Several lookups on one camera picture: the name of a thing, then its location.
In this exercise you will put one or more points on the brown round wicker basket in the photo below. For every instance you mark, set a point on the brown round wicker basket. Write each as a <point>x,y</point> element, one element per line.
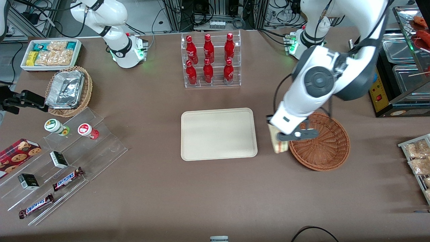
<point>322,151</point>

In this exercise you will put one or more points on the tray of packaged snacks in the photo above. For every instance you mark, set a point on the tray of packaged snacks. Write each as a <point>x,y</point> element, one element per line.
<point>403,145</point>

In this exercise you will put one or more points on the red plaid cookie box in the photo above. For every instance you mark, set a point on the red plaid cookie box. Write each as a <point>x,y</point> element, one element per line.
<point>16,156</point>

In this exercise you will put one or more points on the clear pastry bag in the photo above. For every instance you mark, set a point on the clear pastry bag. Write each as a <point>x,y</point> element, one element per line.
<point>420,166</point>
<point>427,182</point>
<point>416,149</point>

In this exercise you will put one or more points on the red lid yogurt cup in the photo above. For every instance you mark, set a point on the red lid yogurt cup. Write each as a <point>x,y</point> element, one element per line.
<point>85,129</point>

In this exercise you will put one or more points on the Snickers chocolate bar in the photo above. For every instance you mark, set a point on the Snickers chocolate bar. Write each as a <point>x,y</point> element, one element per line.
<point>36,206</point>
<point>67,179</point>

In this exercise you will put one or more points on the triangular sandwich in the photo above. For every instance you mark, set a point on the triangular sandwich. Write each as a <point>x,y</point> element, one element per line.
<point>281,146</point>

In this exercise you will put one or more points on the small grey device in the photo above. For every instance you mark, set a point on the small grey device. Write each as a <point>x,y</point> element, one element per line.
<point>219,239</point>

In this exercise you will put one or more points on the yellow snack packet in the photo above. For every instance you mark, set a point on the yellow snack packet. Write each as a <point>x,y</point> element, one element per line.
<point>32,58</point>

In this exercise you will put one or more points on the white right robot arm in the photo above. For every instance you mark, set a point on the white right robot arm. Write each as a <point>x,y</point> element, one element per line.
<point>116,20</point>

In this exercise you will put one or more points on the stacked aluminium foil containers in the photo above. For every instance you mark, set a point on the stacked aluminium foil containers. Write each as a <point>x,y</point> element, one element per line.
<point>65,89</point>

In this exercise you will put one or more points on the large clear cracker bag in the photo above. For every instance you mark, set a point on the large clear cracker bag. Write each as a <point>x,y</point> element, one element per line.
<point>53,57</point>

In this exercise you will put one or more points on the black food warmer cabinet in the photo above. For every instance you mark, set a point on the black food warmer cabinet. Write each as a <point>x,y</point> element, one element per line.
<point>381,97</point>

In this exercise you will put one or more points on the red cola bottle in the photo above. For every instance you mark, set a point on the red cola bottle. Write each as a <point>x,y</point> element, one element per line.
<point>228,73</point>
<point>191,74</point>
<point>191,50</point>
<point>208,73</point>
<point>229,48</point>
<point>209,50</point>

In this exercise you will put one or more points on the white rectangular snack bin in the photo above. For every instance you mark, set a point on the white rectangular snack bin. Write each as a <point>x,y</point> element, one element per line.
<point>78,53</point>

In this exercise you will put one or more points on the green lid yogurt cup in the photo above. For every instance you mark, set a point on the green lid yogurt cup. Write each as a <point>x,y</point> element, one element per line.
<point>53,125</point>

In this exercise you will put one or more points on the small black carton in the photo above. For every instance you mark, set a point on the small black carton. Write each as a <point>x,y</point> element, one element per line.
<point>28,181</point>
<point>59,160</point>

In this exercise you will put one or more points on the stainless steel pan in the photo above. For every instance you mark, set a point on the stainless steel pan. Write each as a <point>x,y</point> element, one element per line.
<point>399,50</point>
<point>410,79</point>

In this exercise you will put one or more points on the white power strip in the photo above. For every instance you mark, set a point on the white power strip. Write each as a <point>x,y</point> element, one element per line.
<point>217,24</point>

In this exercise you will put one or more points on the clear acrylic stepped stand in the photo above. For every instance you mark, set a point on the clear acrylic stepped stand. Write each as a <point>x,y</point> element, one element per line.
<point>100,148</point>

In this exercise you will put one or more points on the light tan wicker basket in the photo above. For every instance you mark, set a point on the light tan wicker basket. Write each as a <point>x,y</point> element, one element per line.
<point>88,90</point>

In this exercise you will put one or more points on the clear acrylic bottle rack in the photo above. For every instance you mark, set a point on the clear acrylic bottle rack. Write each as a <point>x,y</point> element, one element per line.
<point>216,57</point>

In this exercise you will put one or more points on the small clear cracker bag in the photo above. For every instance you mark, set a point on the small clear cracker bag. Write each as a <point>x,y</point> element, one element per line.
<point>57,45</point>

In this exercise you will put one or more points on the beige plastic serving tray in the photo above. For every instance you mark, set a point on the beige plastic serving tray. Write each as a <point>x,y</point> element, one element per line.
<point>218,134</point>

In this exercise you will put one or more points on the teal snack packet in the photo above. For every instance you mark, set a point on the teal snack packet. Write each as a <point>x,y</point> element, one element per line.
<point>71,45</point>
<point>39,46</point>

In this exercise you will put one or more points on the red sausage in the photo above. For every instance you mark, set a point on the red sausage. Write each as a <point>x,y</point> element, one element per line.
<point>424,35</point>
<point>422,21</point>

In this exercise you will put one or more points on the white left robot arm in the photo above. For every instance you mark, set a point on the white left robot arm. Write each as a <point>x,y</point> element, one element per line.
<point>317,80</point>

